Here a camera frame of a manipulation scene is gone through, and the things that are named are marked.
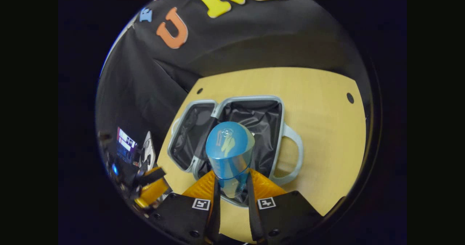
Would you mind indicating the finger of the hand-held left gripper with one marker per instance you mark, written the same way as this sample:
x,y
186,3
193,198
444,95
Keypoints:
x,y
154,192
150,178

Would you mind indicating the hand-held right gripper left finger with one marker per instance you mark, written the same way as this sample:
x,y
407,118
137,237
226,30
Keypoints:
x,y
217,208

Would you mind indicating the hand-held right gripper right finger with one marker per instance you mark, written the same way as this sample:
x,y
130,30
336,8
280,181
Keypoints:
x,y
251,216

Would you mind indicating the blue capped clear bottle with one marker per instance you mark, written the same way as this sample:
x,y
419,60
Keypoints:
x,y
229,147

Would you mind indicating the light blue suitcase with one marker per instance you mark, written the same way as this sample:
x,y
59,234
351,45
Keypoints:
x,y
261,121

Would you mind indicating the white printed board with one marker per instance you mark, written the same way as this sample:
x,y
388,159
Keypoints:
x,y
147,150

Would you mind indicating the lit monitor screen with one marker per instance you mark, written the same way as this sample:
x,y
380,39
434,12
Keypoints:
x,y
126,143

